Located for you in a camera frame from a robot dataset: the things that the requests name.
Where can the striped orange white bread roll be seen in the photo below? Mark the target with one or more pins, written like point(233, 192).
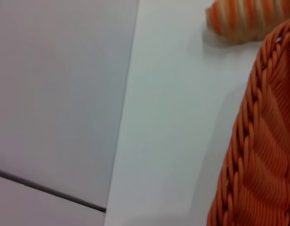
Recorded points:
point(239, 18)

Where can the orange woven wicker basket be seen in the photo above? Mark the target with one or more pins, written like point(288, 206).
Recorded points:
point(265, 146)

